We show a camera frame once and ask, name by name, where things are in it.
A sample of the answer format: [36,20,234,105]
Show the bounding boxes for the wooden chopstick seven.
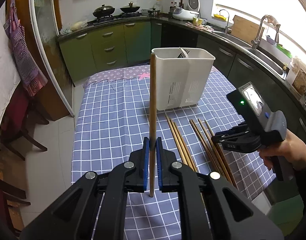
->
[204,120,237,188]

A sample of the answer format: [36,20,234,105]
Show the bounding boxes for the wooden chopstick six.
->
[198,119,237,187]

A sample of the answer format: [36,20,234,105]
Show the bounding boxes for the wooden chopstick two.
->
[164,114,195,172]

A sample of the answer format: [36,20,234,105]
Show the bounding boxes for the wooden chopstick four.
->
[189,119,228,178]

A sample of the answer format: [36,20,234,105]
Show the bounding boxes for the wooden chopstick one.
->
[149,52,157,197]

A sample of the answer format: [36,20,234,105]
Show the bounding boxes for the steel kitchen faucet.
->
[251,15,281,49]

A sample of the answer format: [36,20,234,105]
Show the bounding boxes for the person right hand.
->
[259,130,306,170]

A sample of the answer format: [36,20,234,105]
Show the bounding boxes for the steel double sink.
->
[214,31,291,80]

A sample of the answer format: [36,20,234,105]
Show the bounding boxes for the printed paper bag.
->
[286,57,306,95]

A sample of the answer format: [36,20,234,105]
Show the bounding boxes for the white plastic utensil holder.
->
[151,47,216,111]

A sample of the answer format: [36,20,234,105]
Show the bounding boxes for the blue checkered tablecloth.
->
[62,67,284,239]

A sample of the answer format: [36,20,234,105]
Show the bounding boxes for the wooden cutting board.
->
[231,15,264,45]

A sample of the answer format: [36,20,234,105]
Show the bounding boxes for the small steel faucet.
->
[218,9,231,34]

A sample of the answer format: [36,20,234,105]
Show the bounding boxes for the red wooden chair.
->
[0,86,50,161]

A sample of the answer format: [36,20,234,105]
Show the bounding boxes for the white rice cooker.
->
[172,0,200,21]

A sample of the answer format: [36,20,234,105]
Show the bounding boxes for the purple apron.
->
[4,0,48,97]

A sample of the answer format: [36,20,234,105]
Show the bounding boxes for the white hanging sheet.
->
[0,2,22,156]

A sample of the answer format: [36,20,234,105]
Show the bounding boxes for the small steel pot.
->
[148,8,160,17]

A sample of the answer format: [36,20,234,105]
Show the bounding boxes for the green lower cabinets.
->
[59,20,152,83]

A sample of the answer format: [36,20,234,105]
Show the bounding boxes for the gas stove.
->
[87,12,143,26]

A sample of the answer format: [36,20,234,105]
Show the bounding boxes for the glass sliding door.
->
[28,0,74,117]

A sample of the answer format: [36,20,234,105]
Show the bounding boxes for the black wok right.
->
[120,1,141,14]

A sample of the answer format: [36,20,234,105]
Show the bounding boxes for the black wok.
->
[93,4,115,18]
[120,1,141,14]

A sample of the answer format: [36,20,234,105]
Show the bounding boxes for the black wok left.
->
[93,4,115,18]

